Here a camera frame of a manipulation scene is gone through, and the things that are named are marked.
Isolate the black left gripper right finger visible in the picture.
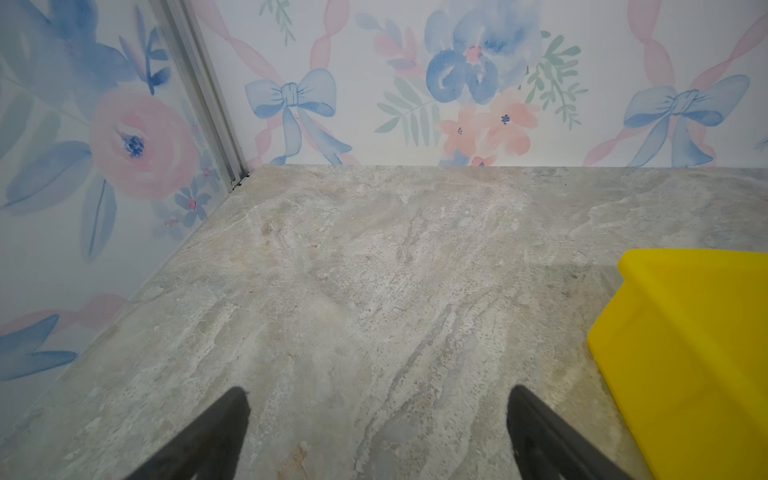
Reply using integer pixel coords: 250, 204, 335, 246
506, 384, 630, 480

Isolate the aluminium corner post left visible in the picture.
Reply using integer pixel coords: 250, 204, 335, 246
150, 0, 249, 189

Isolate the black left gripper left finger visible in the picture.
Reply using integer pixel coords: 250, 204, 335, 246
128, 386, 251, 479

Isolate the yellow plastic bin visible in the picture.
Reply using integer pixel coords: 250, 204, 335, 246
587, 249, 767, 479

